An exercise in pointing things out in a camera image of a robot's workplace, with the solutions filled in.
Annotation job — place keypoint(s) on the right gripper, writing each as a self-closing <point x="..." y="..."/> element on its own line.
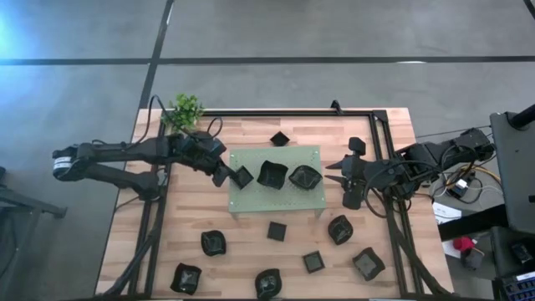
<point x="355" y="173"/>

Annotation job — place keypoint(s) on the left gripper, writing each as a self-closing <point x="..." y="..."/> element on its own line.
<point x="205" y="150"/>

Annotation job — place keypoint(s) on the black leaf-shaped plate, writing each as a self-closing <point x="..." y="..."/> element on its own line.
<point x="268" y="284"/>
<point x="340" y="229"/>
<point x="305" y="177"/>

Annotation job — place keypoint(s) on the black wavy square plate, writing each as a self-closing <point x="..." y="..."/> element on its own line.
<point x="186" y="278"/>
<point x="368" y="263"/>
<point x="272" y="175"/>

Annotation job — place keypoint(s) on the black pot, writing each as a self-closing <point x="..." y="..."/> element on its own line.
<point x="213" y="243"/>

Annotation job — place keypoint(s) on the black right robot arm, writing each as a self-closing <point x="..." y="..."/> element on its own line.
<point x="439" y="152"/>

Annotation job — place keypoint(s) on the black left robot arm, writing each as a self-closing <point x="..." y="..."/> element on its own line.
<point x="125" y="151"/>

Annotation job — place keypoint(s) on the green perforated metal shelf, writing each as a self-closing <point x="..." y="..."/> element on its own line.
<point x="251" y="200"/>

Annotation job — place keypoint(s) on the small black clamp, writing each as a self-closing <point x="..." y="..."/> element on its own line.
<point x="335" y="106"/>

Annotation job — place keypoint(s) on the artificial green potted plant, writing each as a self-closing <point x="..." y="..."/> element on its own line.
<point x="184" y="113"/>

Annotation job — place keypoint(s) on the white paper sheet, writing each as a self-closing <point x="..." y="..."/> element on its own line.
<point x="445" y="213"/>
<point x="449" y="250"/>

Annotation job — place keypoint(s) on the small grey power adapter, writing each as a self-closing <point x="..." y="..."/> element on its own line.
<point x="461" y="186"/>

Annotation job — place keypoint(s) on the black desk beam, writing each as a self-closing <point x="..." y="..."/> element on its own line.
<point x="472" y="223"/>

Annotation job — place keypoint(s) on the red round object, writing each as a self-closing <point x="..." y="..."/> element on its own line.
<point x="464" y="243"/>

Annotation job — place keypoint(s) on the dark grey pouch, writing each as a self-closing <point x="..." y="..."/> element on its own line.
<point x="473" y="260"/>

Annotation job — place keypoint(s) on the dark grey metal cabinet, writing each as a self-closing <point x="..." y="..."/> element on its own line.
<point x="518" y="175"/>

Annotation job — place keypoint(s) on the dark grey box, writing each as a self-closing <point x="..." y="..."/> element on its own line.
<point x="501" y="251"/>

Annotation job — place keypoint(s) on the black round pole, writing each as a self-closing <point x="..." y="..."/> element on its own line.
<point x="524" y="118"/>

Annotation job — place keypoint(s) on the black handheld device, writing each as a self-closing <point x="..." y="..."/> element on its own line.
<point x="522" y="253"/>

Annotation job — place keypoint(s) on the black parts organiser box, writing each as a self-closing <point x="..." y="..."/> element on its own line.
<point x="518" y="290"/>

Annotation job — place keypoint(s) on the black aluminium table frame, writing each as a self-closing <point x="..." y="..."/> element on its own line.
<point x="292" y="113"/>

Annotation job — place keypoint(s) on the black desk frame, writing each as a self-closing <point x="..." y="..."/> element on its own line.
<point x="29" y="203"/>

